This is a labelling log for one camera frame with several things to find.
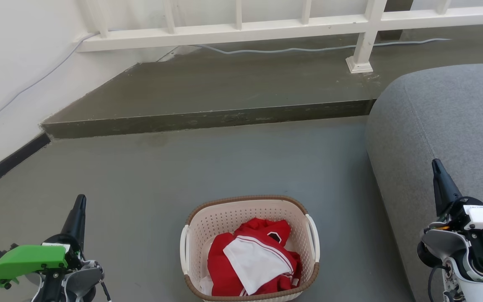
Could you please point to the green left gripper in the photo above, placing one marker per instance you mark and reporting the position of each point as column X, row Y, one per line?
column 27, row 259

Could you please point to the cream laundry basket brown rim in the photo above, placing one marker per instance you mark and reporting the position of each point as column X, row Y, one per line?
column 224, row 218

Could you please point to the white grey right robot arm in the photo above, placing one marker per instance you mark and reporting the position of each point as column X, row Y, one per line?
column 468, row 268

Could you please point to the grey fabric sofa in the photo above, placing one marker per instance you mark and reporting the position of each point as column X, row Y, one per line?
column 442, row 126

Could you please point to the black baseboard strip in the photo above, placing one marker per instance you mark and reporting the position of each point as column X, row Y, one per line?
column 6, row 165

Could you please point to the red and white garment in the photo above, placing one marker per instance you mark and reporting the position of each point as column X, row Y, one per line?
column 229, row 268

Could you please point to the white wooden railing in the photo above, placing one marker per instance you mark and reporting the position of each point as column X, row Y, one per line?
column 266, row 30

